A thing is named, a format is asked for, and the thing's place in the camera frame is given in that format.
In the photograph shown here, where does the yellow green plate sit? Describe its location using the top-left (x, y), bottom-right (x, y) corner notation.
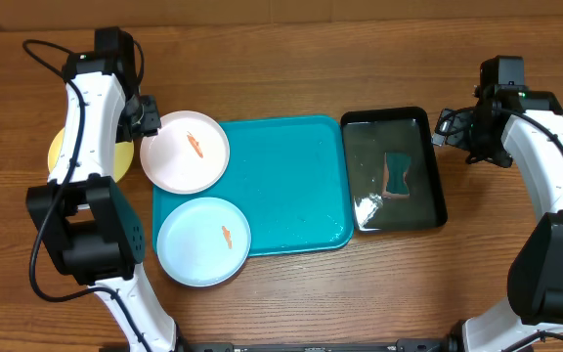
top-left (47, 129), bottom-right (134, 182)

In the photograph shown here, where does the green scrubbing sponge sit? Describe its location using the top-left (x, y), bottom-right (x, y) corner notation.
top-left (381, 153), bottom-right (411, 199)

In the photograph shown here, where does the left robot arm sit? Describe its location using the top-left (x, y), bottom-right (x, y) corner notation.
top-left (26, 49), bottom-right (181, 351)

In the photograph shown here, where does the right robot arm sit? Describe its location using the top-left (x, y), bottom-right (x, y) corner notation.
top-left (433, 91), bottom-right (563, 351)

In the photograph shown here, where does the black water tray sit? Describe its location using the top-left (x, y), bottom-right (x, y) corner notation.
top-left (340, 107), bottom-right (448, 234)

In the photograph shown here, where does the teal plastic tray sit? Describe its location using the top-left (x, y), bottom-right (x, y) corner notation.
top-left (152, 114), bottom-right (355, 258)

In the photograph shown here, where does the white pink plate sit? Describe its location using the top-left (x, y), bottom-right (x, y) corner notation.
top-left (140, 110), bottom-right (230, 195)

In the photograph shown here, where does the light blue plate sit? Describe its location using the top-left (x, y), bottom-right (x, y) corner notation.
top-left (156, 198), bottom-right (251, 287)

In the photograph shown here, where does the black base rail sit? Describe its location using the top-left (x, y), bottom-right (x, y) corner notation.
top-left (175, 336), bottom-right (464, 352)

